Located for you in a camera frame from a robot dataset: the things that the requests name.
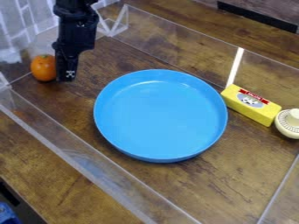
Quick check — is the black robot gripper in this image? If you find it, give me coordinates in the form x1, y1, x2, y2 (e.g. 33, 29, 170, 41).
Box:
53, 0, 98, 81

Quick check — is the orange toy ball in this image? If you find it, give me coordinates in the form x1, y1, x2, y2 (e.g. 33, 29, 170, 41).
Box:
30, 54, 55, 81

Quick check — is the round blue tray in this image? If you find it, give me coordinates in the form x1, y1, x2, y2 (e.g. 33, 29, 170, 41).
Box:
93, 69, 228, 163

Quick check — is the yellow toy butter block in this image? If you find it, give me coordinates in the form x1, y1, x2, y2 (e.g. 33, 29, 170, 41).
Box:
220, 84, 281, 127

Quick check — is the blue object at corner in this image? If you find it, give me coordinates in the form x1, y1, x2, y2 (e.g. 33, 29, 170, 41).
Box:
0, 202, 19, 224

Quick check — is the cream round toy mushroom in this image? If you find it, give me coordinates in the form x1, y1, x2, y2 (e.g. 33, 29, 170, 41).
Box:
274, 108, 299, 139

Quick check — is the clear acrylic enclosure wall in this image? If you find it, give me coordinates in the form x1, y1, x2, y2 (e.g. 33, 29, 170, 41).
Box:
0, 0, 299, 224

